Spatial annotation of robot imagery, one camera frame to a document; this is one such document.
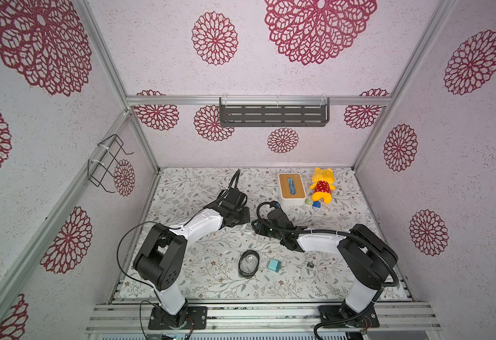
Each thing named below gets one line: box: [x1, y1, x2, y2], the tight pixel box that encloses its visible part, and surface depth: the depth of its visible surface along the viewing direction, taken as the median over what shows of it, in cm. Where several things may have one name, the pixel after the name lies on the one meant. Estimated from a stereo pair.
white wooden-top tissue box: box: [277, 172, 307, 207], surface depth 108 cm
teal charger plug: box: [267, 258, 283, 273], surface depth 86 cm
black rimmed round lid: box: [238, 249, 261, 279], surface depth 88 cm
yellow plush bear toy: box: [309, 167, 336, 204], surface depth 108 cm
